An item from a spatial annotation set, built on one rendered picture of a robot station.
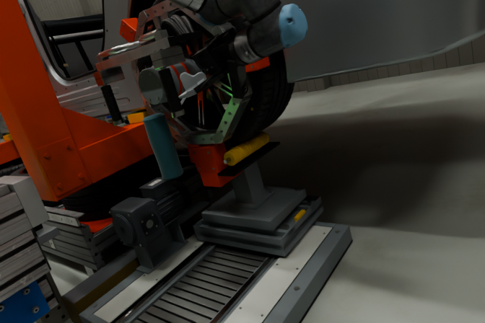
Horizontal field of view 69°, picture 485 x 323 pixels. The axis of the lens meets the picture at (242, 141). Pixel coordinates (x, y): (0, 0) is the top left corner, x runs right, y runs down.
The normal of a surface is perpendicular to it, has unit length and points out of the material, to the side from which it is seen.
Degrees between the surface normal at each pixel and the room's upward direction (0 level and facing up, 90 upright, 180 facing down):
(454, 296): 0
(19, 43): 90
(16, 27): 90
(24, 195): 90
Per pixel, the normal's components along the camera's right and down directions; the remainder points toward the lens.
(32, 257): 0.77, -0.05
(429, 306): -0.26, -0.93
